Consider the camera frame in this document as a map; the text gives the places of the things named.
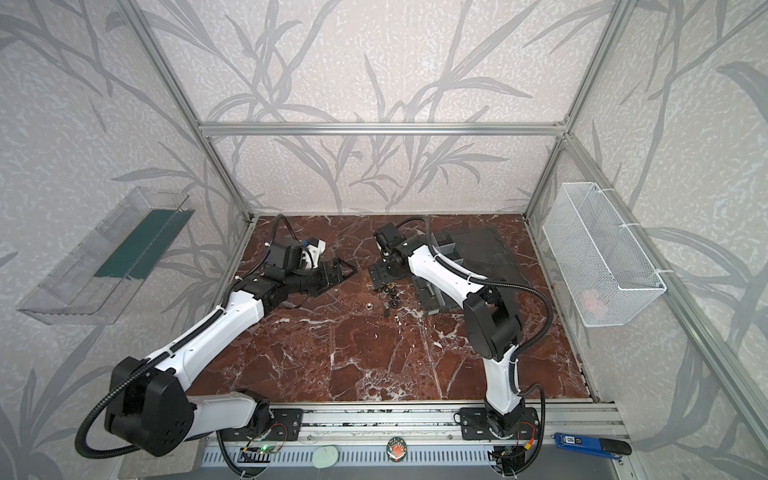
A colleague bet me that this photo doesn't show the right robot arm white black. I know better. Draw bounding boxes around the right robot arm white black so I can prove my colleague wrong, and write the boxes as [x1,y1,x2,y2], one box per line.
[369,233,553,439]

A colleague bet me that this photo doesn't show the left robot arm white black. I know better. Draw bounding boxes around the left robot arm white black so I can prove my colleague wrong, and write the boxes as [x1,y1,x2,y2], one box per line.
[94,258,357,457]

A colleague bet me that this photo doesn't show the clear compartment organizer box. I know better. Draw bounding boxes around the clear compartment organizer box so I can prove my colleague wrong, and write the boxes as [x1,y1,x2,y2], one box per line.
[411,226,532,315]

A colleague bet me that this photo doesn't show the white oval puck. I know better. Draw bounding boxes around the white oval puck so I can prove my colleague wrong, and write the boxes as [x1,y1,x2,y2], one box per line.
[311,445,340,470]

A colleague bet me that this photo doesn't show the round red sticker button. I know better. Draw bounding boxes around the round red sticker button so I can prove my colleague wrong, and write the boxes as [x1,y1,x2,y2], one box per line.
[386,437,407,463]

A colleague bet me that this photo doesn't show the blue black handheld tool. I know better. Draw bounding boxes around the blue black handheld tool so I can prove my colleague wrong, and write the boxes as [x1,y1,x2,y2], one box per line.
[554,433,633,460]

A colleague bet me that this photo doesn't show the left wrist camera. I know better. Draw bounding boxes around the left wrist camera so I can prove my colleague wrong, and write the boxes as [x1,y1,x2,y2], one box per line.
[266,237,326,272]

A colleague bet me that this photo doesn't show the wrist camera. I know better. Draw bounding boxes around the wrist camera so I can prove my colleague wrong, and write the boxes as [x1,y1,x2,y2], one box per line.
[266,237,326,272]
[374,222,406,257]

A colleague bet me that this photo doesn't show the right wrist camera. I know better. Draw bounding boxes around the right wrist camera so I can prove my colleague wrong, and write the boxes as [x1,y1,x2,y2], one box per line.
[374,222,406,257]

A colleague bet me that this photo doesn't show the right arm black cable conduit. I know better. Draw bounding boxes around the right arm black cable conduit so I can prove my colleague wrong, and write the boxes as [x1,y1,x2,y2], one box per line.
[392,217,555,367]

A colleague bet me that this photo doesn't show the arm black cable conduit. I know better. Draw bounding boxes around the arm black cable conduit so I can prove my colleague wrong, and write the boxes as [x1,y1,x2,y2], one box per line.
[74,305,223,461]
[392,217,555,367]

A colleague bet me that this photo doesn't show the aluminium frame crossbar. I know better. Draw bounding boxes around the aluminium frame crossbar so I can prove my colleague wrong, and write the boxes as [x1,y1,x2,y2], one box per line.
[199,122,565,137]

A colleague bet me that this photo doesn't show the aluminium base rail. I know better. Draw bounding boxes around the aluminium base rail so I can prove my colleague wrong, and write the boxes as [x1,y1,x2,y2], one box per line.
[119,401,631,475]

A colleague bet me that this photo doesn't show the white wire mesh basket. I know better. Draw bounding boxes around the white wire mesh basket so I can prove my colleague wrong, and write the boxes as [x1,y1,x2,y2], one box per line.
[543,182,666,328]

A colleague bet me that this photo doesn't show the clear wall tray green mat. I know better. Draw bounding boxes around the clear wall tray green mat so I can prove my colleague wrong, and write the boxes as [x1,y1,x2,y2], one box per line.
[17,187,195,325]

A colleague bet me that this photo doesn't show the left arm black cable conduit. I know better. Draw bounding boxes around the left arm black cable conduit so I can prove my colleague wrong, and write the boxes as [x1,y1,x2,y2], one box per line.
[74,305,223,461]

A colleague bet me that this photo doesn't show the aluminium frame post left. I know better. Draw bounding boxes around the aluminium frame post left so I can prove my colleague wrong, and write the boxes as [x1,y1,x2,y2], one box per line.
[116,0,253,221]

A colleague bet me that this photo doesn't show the aluminium frame post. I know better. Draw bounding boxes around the aluminium frame post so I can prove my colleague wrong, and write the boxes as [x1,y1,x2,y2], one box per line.
[116,0,253,221]
[523,0,637,222]

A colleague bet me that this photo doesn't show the aluminium frame post right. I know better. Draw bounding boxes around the aluminium frame post right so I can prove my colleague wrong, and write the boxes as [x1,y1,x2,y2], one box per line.
[523,0,637,222]

